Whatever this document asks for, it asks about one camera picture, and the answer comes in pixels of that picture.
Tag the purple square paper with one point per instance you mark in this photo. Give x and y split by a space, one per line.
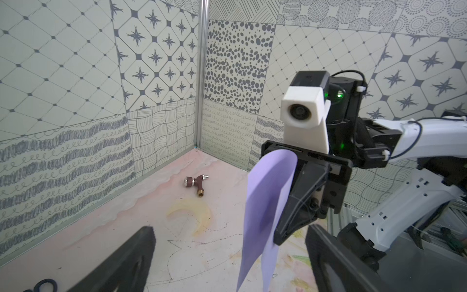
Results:
269 184

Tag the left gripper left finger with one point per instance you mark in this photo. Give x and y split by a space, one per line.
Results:
126 270

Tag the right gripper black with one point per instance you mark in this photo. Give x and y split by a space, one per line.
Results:
319 183

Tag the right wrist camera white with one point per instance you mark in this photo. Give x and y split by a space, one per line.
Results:
304 110

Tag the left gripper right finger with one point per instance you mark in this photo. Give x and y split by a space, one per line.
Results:
335 268

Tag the dark red brass faucet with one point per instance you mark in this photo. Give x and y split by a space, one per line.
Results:
196 182

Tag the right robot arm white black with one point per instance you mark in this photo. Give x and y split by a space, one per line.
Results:
438 144

